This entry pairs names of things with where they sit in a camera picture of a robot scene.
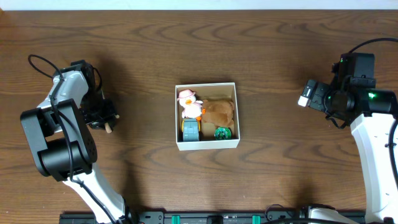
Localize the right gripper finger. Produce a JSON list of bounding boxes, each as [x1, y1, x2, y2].
[[298, 80, 317, 107], [309, 81, 330, 109]]

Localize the brown plush bear toy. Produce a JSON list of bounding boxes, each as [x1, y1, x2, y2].
[[201, 100, 234, 128]]

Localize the green lattice ball toy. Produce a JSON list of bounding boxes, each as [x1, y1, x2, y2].
[[215, 127, 232, 140]]

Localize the white pink duck toy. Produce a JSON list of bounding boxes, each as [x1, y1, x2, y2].
[[177, 89, 203, 121]]

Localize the yellow grey toy truck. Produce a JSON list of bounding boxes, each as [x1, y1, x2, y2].
[[182, 118, 201, 142]]

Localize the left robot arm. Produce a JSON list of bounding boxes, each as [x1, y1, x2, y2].
[[20, 60, 139, 223]]

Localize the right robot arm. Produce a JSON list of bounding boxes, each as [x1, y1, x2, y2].
[[298, 52, 397, 223]]

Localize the white cardboard box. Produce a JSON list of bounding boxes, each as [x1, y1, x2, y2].
[[174, 82, 241, 151]]

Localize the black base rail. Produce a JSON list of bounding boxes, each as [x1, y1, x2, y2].
[[59, 210, 294, 224]]

